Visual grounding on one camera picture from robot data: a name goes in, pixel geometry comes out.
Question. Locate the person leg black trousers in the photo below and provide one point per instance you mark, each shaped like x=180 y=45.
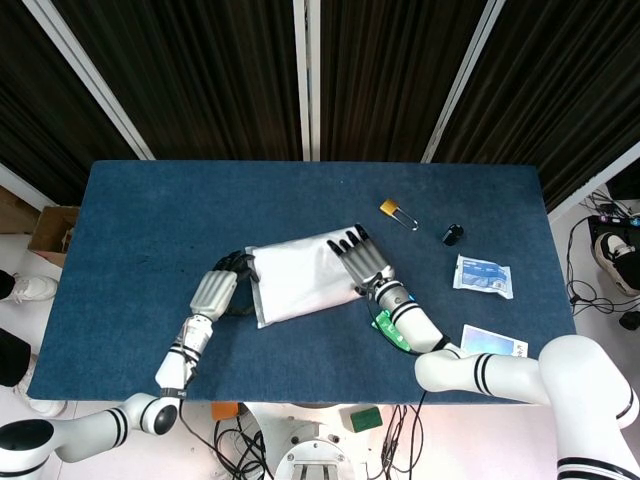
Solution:
x=12 y=357
x=5 y=285

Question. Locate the green circuit board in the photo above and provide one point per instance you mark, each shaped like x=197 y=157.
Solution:
x=392 y=332

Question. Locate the white metal frame rail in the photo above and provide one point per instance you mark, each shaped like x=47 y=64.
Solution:
x=20 y=182
x=595 y=182

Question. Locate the orange block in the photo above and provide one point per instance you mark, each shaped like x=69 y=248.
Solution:
x=224 y=411

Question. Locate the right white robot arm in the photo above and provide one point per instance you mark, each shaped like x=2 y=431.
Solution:
x=500 y=372

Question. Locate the brown cardboard sheet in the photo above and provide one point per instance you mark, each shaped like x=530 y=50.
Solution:
x=15 y=210

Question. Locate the grey white robot torso base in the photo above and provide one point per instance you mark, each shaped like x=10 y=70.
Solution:
x=310 y=450

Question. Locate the black white sneaker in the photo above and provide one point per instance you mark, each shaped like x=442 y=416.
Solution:
x=617 y=260

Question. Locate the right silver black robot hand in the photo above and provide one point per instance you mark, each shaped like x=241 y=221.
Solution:
x=367 y=262

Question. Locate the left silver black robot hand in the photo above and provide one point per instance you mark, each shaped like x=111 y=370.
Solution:
x=212 y=295

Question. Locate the white plastic bag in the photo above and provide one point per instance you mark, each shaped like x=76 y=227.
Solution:
x=300 y=280

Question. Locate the black plug adapter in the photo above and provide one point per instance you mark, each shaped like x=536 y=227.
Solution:
x=630 y=319

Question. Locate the green block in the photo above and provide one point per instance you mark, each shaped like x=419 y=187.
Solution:
x=366 y=419

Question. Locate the small black cap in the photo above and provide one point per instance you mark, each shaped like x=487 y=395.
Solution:
x=452 y=234

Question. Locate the open cardboard box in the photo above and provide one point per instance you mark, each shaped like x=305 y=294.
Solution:
x=50 y=232

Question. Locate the yellow tag with clip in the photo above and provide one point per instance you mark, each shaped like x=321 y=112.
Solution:
x=388 y=206

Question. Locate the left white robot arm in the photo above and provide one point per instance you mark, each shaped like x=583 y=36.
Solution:
x=175 y=365

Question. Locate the blue white wipes packet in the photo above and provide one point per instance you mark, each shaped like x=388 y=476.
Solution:
x=482 y=276

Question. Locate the white metal frame post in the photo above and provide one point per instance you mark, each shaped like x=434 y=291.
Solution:
x=87 y=75
x=306 y=75
x=466 y=75

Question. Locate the black pleated curtain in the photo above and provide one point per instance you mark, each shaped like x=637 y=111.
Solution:
x=200 y=75
x=390 y=75
x=565 y=90
x=30 y=100

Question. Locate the blue felt tablecloth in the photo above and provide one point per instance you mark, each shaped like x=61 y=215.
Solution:
x=150 y=210

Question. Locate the black power strip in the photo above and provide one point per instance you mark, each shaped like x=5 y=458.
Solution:
x=607 y=225

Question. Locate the landscape photo postcard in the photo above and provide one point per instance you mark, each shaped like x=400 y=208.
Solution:
x=487 y=342

